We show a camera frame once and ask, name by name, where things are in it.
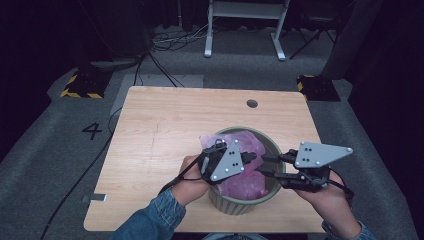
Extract person's left hand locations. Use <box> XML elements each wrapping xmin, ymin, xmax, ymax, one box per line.
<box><xmin>171</xmin><ymin>155</ymin><xmax>211</xmax><ymax>207</ymax></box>

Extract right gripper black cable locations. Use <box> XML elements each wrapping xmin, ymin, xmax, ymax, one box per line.
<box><xmin>326</xmin><ymin>178</ymin><xmax>355</xmax><ymax>204</ymax></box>

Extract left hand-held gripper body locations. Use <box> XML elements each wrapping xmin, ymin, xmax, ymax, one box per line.
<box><xmin>198</xmin><ymin>139</ymin><xmax>246</xmax><ymax>184</ymax></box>

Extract pink plastic bag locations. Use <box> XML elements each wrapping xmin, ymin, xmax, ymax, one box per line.
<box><xmin>199</xmin><ymin>129</ymin><xmax>269</xmax><ymax>201</ymax></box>

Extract long black floor cable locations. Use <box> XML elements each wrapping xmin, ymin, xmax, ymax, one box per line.
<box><xmin>39</xmin><ymin>106</ymin><xmax>123</xmax><ymax>240</ymax></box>

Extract grey tape piece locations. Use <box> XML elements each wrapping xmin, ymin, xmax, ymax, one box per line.
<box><xmin>81</xmin><ymin>193</ymin><xmax>108</xmax><ymax>204</ymax></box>

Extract bundle of floor cables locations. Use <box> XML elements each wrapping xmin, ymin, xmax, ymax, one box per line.
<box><xmin>133</xmin><ymin>23</ymin><xmax>214</xmax><ymax>88</ymax></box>

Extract person's right hand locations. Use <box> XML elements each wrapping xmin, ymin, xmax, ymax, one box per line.
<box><xmin>294</xmin><ymin>174</ymin><xmax>354</xmax><ymax>231</ymax></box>

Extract green plastic bucket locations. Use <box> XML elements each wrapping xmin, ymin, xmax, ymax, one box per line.
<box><xmin>207</xmin><ymin>125</ymin><xmax>287</xmax><ymax>216</ymax></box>

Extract black tripod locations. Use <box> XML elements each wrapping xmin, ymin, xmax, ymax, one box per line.
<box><xmin>288</xmin><ymin>19</ymin><xmax>338</xmax><ymax>61</ymax></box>

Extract black yellow striped base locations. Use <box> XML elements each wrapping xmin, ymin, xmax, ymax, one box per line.
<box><xmin>59</xmin><ymin>68</ymin><xmax>113</xmax><ymax>100</ymax></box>
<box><xmin>296</xmin><ymin>73</ymin><xmax>342</xmax><ymax>102</ymax></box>

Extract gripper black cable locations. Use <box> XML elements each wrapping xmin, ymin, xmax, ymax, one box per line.
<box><xmin>158</xmin><ymin>159</ymin><xmax>204</xmax><ymax>196</ymax></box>
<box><xmin>326</xmin><ymin>178</ymin><xmax>355</xmax><ymax>204</ymax></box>

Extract person's legs in jeans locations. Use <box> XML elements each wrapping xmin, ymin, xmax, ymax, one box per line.
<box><xmin>201</xmin><ymin>232</ymin><xmax>268</xmax><ymax>240</ymax></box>

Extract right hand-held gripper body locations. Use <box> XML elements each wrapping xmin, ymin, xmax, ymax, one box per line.
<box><xmin>294</xmin><ymin>141</ymin><xmax>354</xmax><ymax>194</ymax></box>

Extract white metal stand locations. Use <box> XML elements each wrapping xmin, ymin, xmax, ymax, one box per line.
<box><xmin>203</xmin><ymin>0</ymin><xmax>291</xmax><ymax>62</ymax></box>

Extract grey curtain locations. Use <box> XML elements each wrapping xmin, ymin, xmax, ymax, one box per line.
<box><xmin>321</xmin><ymin>0</ymin><xmax>384</xmax><ymax>80</ymax></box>

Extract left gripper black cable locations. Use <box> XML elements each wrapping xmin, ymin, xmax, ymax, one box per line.
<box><xmin>158</xmin><ymin>159</ymin><xmax>204</xmax><ymax>196</ymax></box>

